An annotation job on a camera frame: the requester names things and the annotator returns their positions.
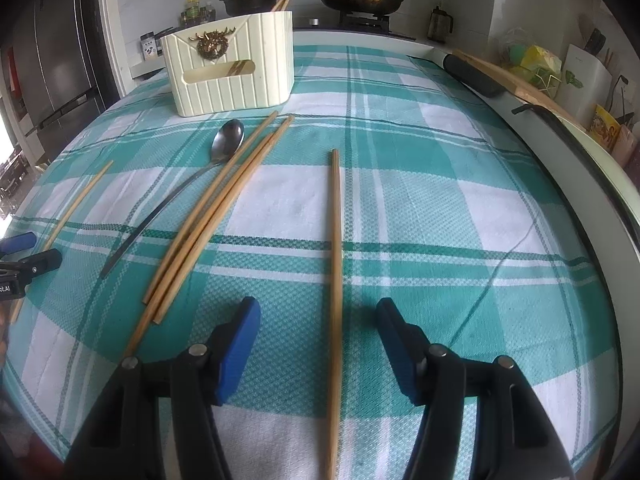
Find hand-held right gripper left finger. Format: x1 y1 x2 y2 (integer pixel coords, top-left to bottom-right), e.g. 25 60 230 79
62 296 262 480

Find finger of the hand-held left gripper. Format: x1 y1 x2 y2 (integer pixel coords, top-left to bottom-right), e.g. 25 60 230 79
0 249 63 283
0 232 37 257

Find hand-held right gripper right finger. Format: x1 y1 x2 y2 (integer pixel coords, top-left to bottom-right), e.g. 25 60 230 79
376 297 576 480

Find steel spoon dark handle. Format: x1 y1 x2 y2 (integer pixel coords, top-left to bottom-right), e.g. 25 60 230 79
100 119 246 277

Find cream ribbed utensil box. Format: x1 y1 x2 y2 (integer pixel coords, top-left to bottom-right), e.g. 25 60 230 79
160 10 294 117

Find teal plaid tablecloth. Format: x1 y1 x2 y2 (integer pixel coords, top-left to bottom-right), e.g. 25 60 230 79
0 44 623 480

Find grey refrigerator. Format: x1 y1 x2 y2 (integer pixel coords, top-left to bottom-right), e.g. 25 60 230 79
0 0 108 161

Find spice jars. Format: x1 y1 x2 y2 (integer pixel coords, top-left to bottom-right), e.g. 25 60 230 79
140 27 176 63

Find green cutting board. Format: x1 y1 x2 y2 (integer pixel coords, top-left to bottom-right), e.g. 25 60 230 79
511 102 640 271

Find wooden cutting board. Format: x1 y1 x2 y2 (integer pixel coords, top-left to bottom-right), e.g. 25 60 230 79
452 50 586 131

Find condiment bottles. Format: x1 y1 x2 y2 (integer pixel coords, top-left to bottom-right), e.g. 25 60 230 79
180 0 217 28

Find yellow printed cup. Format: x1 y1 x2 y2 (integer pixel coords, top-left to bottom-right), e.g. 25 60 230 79
587 105 622 151

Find purple bottle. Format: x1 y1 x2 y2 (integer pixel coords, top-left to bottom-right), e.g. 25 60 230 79
627 135 640 186

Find pink cup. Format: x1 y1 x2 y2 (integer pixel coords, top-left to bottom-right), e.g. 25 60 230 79
612 125 638 166

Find yellow green plastic bags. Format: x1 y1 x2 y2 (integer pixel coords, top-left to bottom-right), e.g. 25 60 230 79
500 30 563 98

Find dark glass jug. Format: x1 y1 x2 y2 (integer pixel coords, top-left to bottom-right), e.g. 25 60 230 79
428 6 454 43

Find white knife block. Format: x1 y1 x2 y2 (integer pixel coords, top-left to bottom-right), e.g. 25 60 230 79
557 27 613 121

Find black clay pot red lid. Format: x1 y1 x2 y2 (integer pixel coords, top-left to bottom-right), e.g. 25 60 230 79
220 0 283 17

